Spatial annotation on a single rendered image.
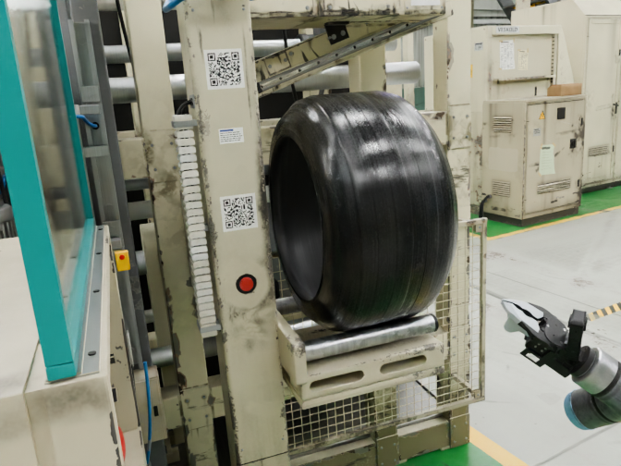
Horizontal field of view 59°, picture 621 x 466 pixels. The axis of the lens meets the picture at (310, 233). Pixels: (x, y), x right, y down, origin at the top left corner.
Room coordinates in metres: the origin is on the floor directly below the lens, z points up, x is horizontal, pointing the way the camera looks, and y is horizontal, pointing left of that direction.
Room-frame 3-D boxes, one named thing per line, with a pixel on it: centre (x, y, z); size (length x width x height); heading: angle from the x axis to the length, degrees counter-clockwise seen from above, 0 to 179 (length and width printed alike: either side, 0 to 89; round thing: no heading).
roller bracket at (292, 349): (1.24, 0.10, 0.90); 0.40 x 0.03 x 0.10; 19
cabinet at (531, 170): (5.76, -2.40, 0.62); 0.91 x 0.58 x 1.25; 117
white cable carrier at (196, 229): (1.14, 0.24, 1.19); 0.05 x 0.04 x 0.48; 19
